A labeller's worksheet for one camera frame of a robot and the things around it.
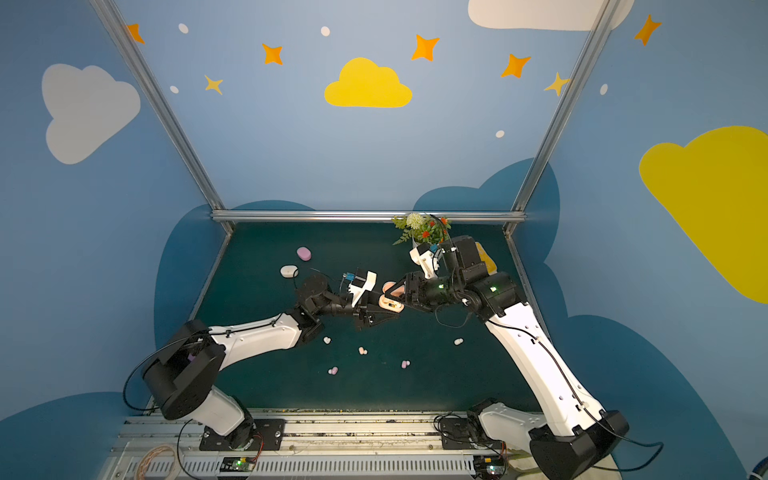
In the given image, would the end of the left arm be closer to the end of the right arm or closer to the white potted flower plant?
the end of the right arm

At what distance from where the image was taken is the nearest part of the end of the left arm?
2.17ft

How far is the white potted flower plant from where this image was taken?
39.4 inches

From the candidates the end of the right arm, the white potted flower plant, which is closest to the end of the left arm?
the end of the right arm

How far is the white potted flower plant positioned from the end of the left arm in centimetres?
42
